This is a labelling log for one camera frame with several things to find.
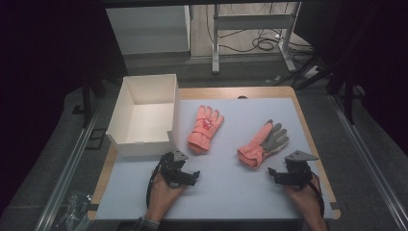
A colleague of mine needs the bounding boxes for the black floor bracket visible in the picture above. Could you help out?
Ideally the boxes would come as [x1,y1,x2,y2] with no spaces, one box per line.
[84,127,108,151]

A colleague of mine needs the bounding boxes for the wooden table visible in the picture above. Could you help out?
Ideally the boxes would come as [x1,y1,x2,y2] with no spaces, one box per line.
[87,86,342,221]

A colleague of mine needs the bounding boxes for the dark metal stand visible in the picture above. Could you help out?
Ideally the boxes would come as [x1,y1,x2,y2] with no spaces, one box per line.
[71,72,108,129]
[326,56,368,126]

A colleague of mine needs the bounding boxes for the gray metal desk frame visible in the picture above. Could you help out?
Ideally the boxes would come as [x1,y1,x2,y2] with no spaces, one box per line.
[211,1,303,75]

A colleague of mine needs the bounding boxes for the person's right hand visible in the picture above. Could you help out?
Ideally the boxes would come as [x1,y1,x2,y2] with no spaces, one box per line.
[283,179,323,223]

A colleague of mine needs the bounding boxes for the white cabinet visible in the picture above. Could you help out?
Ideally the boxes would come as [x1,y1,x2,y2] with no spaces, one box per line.
[105,4,192,58]

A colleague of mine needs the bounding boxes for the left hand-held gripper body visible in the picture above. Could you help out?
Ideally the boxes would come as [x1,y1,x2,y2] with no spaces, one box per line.
[160,148,190,189]

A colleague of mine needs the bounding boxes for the pink glove with gray palm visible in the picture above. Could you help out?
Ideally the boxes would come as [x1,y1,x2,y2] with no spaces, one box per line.
[237,118,291,169]

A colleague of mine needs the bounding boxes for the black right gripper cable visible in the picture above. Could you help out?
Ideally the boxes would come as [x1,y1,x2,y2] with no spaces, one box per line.
[308,171,325,219]

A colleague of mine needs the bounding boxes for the person's left hand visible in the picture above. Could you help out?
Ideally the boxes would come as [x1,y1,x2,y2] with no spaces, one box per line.
[144,172,188,223]

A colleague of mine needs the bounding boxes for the pink glove with red label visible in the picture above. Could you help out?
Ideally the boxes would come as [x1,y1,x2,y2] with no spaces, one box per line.
[187,105,225,154]

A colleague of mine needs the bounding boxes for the black floor cables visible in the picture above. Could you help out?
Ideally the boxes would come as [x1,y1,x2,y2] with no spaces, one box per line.
[205,2,315,55]

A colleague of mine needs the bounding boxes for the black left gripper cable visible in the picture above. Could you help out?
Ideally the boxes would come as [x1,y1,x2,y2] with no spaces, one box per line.
[145,162,163,210]

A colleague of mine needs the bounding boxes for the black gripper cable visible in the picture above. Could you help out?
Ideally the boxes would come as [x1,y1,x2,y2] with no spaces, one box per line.
[145,162,163,210]
[308,171,325,219]

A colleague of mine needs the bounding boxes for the aluminium rail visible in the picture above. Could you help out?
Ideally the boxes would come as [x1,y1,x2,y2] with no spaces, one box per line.
[329,93,408,231]
[33,98,104,231]

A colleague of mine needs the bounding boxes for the white box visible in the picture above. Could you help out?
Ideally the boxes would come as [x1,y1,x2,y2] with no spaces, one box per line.
[105,73,181,158]

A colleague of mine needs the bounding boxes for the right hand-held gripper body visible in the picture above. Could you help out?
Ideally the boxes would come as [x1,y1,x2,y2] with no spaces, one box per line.
[281,149,319,191]

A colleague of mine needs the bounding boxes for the white power strip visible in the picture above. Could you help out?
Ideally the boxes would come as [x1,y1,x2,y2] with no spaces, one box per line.
[302,64,321,80]

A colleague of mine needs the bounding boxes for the white table mat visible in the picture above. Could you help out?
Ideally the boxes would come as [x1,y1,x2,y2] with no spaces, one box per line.
[95,97,335,221]

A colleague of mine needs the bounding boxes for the clear plastic bag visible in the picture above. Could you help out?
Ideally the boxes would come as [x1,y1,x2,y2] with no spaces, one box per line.
[52,190,94,231]

